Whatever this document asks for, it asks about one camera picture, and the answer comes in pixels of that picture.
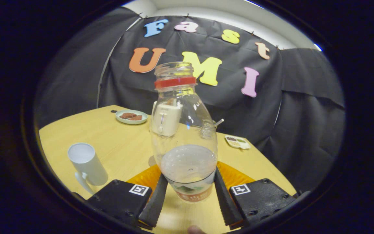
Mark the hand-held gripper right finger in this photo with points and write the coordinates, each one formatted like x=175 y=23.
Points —
x=227 y=201

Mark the brown bread piece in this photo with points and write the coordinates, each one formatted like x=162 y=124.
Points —
x=136 y=118
x=128 y=115

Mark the pale green plate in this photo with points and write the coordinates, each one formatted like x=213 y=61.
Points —
x=120 y=118

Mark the white toaster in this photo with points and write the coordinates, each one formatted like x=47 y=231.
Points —
x=166 y=118

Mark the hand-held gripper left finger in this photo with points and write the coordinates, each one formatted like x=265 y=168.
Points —
x=156 y=201

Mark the wooden table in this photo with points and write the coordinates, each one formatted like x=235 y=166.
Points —
x=122 y=146

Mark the white divided dish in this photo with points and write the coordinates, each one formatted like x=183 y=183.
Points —
x=237 y=142

